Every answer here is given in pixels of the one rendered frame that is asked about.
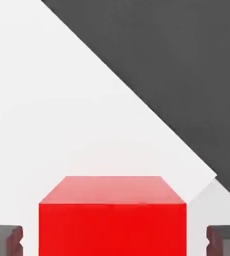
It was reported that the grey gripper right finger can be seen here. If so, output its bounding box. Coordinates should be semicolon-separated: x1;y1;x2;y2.
206;224;230;256

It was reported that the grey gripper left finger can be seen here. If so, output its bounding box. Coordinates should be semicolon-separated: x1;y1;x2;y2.
0;225;24;256

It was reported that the small red cube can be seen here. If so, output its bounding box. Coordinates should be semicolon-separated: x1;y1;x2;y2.
39;175;187;256

